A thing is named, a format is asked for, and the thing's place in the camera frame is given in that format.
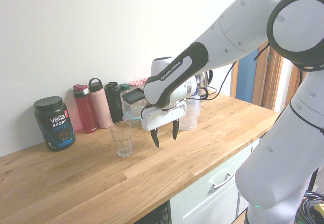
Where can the wooden door frame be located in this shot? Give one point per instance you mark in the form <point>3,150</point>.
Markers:
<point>264,82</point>

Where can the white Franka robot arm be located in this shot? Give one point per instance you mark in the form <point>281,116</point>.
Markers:
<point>227,32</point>

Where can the black Vega protein tub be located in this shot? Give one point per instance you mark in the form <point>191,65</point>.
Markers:
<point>54,123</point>

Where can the glass electric kettle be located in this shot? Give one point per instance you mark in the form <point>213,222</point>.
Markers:
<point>203,82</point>

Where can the black shaker bottle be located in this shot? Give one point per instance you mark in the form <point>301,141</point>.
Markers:
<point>114,102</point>

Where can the clear drinking glass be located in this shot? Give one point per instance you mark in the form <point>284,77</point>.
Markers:
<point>121,140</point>

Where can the white rounded appliance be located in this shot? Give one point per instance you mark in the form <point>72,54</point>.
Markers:
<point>160,66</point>

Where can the pink water bottle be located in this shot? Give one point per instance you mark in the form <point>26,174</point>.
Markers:
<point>101,107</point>

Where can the clear container black lid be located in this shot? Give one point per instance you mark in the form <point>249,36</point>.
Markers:
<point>132,96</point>

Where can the jar with red checked lid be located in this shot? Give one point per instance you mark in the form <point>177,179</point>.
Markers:
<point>136,83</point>

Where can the clear jar green lid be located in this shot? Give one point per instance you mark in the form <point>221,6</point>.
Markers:
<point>125,90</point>

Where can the white cabinet drawer front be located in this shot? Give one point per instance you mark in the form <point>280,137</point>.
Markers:
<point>202,203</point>

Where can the dark built-in appliance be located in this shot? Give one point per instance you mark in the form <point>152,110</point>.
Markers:
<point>158,215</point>

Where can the blue plastic lid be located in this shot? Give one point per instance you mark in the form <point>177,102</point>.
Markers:
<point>191,119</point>

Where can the glass container teal-sealed lid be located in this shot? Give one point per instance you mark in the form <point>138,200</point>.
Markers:
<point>132,119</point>

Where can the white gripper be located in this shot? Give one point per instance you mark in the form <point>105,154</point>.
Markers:
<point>164,117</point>

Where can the red water bottle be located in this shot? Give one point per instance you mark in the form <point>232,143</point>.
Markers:
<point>84,110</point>

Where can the blue door panel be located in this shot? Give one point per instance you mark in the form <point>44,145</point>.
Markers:
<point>246,82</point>

